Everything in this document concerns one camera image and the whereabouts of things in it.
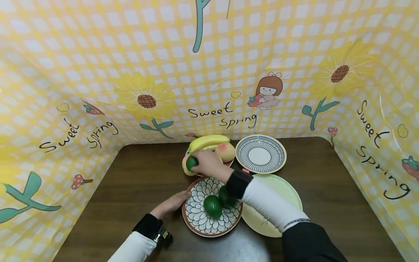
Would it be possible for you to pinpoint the yellow banana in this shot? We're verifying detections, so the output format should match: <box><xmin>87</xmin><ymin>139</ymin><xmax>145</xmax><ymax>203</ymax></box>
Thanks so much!
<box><xmin>188</xmin><ymin>134</ymin><xmax>231</xmax><ymax>154</ymax></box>

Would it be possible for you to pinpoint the red fruit plate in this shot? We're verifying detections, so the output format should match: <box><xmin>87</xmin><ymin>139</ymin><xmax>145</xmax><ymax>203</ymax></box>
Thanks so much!
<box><xmin>183</xmin><ymin>146</ymin><xmax>236</xmax><ymax>178</ymax></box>

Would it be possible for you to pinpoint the green round fruit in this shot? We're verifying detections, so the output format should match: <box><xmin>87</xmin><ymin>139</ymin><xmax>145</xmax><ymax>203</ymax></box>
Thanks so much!
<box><xmin>218</xmin><ymin>186</ymin><xmax>237</xmax><ymax>207</ymax></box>
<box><xmin>203</xmin><ymin>195</ymin><xmax>224</xmax><ymax>219</ymax></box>
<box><xmin>185</xmin><ymin>155</ymin><xmax>200</xmax><ymax>172</ymax></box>

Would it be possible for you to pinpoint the person's right hand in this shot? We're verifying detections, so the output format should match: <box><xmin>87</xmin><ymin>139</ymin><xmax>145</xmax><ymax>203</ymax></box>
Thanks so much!
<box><xmin>191</xmin><ymin>149</ymin><xmax>235</xmax><ymax>183</ymax></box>

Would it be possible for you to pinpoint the petal pattern brown rim plate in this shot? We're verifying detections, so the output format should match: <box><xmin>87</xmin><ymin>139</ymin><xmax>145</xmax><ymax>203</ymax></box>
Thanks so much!
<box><xmin>181</xmin><ymin>176</ymin><xmax>244</xmax><ymax>238</ymax></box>

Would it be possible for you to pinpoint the black wrist band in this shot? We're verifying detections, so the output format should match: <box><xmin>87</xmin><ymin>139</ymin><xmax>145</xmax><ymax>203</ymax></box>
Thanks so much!
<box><xmin>132</xmin><ymin>213</ymin><xmax>173</xmax><ymax>248</ymax></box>
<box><xmin>225</xmin><ymin>169</ymin><xmax>254</xmax><ymax>200</ymax></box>

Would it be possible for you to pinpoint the pale green plate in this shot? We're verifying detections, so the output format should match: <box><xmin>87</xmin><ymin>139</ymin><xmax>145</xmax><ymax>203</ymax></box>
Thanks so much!
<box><xmin>241</xmin><ymin>174</ymin><xmax>303</xmax><ymax>238</ymax></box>

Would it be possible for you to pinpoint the person's right forearm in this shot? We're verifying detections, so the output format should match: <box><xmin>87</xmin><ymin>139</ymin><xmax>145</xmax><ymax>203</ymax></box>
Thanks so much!
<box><xmin>241</xmin><ymin>177</ymin><xmax>348</xmax><ymax>262</ymax></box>

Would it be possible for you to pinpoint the pink yellow peach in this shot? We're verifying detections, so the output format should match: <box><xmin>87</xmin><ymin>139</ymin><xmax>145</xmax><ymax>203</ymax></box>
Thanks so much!
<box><xmin>182</xmin><ymin>153</ymin><xmax>197</xmax><ymax>177</ymax></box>
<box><xmin>215</xmin><ymin>142</ymin><xmax>236</xmax><ymax>163</ymax></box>

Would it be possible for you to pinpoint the person's left forearm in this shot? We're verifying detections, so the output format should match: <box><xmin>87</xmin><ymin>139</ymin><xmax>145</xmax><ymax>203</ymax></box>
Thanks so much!
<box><xmin>107</xmin><ymin>231</ymin><xmax>158</xmax><ymax>262</ymax></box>

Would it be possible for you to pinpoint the blue striped white plate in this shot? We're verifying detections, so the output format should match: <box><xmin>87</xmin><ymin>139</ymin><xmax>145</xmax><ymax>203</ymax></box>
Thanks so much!
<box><xmin>235</xmin><ymin>134</ymin><xmax>288</xmax><ymax>175</ymax></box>

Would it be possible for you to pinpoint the person's left hand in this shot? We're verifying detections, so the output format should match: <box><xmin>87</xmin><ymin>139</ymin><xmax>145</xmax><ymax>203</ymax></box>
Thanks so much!
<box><xmin>150</xmin><ymin>190</ymin><xmax>191</xmax><ymax>220</ymax></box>

